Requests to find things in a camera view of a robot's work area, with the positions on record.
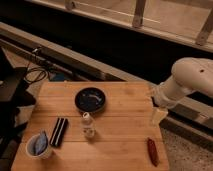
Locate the black equipment stand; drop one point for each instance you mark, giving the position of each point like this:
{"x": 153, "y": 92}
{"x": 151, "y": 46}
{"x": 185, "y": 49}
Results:
{"x": 13, "y": 95}

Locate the black round plate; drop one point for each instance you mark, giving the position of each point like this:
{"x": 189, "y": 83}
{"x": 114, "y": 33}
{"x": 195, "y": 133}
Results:
{"x": 90, "y": 99}

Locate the wooden table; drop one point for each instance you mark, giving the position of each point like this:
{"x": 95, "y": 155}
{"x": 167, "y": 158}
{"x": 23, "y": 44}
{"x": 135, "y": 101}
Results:
{"x": 122, "y": 130}

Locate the blue crumpled cloth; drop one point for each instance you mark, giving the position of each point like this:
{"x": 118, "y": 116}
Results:
{"x": 40, "y": 143}

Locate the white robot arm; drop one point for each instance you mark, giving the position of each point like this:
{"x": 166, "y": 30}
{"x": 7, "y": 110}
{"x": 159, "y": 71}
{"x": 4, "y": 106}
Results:
{"x": 188, "y": 75}

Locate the clear plastic bottle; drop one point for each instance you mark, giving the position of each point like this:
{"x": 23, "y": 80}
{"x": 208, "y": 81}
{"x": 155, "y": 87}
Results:
{"x": 88, "y": 126}

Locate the black striped rectangular box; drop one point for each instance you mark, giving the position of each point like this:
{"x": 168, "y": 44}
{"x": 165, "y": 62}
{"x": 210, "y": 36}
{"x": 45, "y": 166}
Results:
{"x": 58, "y": 132}

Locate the white cup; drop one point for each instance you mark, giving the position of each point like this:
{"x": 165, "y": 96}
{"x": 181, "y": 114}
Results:
{"x": 30, "y": 149}

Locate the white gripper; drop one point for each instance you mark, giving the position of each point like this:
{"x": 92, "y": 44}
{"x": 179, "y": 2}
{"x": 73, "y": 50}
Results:
{"x": 158, "y": 115}

